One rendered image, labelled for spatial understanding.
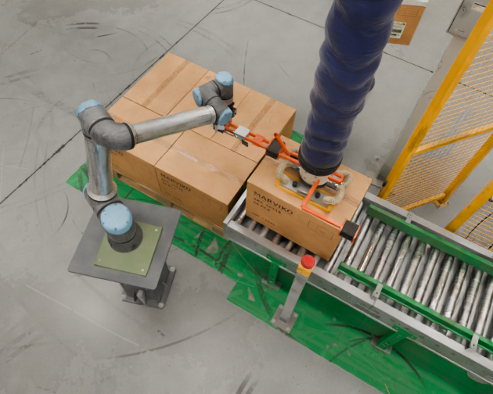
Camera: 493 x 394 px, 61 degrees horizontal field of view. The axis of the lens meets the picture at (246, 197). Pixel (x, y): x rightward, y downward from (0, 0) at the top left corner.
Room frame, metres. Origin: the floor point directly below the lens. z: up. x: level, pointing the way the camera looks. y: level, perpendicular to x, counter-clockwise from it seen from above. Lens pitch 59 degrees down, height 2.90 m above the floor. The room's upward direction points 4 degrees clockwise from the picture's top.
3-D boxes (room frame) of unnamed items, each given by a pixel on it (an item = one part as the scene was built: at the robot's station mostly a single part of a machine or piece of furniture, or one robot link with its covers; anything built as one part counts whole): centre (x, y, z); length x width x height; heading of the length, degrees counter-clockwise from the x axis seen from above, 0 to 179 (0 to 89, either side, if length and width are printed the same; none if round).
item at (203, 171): (2.07, 0.42, 0.34); 1.20 x 1.00 x 0.40; 63
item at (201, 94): (1.49, 0.23, 1.39); 0.12 x 0.12 x 0.09; 40
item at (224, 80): (1.57, 0.15, 1.39); 0.10 x 0.09 x 0.12; 130
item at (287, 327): (0.79, -0.32, 0.01); 0.15 x 0.15 x 0.03; 63
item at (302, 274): (0.79, -0.32, 0.50); 0.07 x 0.07 x 1.00; 63
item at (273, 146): (1.43, -0.14, 1.08); 0.10 x 0.08 x 0.06; 153
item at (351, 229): (0.95, -0.52, 1.08); 0.09 x 0.08 x 0.05; 153
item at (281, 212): (1.32, -0.36, 0.75); 0.60 x 0.40 x 0.40; 61
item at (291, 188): (1.23, -0.32, 0.97); 0.34 x 0.10 x 0.05; 63
